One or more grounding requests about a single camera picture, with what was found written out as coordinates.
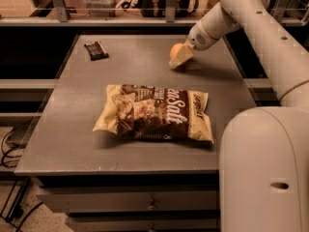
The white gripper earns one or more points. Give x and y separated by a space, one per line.
200 40

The orange fruit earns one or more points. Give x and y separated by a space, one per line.
175 50

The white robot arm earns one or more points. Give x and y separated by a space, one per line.
264 151

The black bag on shelf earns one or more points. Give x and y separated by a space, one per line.
157 8

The sea salt chips bag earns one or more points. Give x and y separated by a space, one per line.
155 113

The dark chocolate bar wrapper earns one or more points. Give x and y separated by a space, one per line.
96 51

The grey cabinet with drawers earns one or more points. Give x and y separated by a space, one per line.
107 184

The metal shelf rail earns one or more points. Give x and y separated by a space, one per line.
17 12

